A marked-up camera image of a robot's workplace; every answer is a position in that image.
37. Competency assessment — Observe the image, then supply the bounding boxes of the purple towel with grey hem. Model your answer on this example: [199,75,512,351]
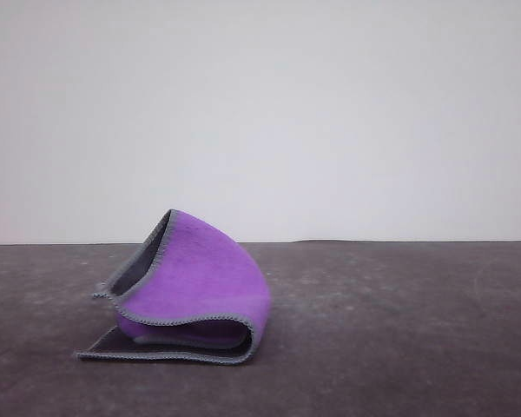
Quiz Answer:
[72,208,273,365]

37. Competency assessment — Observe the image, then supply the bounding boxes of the grey table cloth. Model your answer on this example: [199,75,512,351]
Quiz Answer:
[0,238,521,417]

